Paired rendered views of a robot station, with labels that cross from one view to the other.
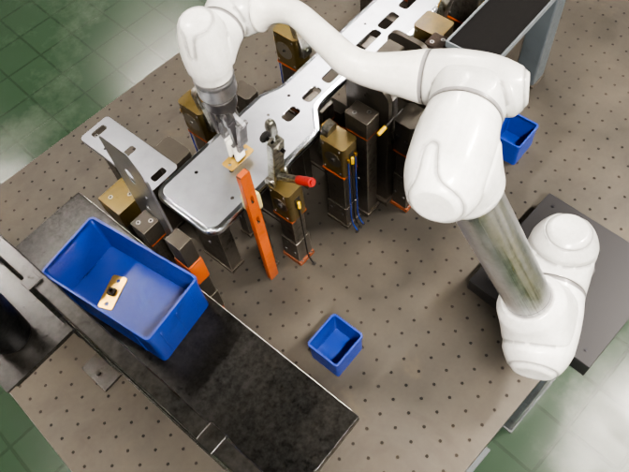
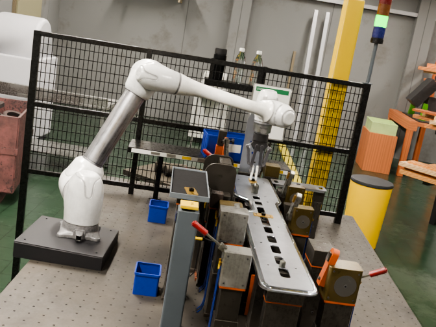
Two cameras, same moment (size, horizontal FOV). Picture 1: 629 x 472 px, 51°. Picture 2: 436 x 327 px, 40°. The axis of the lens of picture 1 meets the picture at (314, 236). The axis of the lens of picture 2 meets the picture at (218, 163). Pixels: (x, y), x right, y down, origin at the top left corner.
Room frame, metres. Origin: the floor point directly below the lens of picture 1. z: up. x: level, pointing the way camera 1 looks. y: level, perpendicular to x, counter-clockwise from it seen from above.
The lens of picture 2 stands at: (2.63, -2.23, 1.74)
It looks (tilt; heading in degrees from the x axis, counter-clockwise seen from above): 13 degrees down; 127
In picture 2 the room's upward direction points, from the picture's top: 10 degrees clockwise
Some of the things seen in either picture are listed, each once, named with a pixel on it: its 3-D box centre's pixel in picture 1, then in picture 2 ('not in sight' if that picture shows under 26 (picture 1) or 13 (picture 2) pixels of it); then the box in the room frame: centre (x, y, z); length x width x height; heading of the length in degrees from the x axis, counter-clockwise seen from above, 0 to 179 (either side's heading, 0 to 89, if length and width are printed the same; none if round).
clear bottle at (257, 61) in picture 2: not in sight; (256, 68); (0.62, 0.64, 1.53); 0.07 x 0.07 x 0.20
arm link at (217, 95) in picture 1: (215, 82); (262, 127); (1.05, 0.16, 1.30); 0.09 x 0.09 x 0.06
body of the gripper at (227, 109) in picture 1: (222, 105); (259, 141); (1.05, 0.16, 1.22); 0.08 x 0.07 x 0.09; 42
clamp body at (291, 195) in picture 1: (296, 224); not in sight; (0.91, 0.04, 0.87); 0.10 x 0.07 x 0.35; 42
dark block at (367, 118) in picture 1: (363, 163); not in sight; (1.05, -0.16, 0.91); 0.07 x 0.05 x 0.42; 42
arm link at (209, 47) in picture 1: (207, 41); (267, 106); (1.06, 0.15, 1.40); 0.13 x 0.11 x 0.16; 151
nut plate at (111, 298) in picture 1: (111, 291); not in sight; (0.71, 0.48, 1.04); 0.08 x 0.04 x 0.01; 154
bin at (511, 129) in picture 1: (512, 138); (146, 279); (1.17, -0.64, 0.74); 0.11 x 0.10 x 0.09; 132
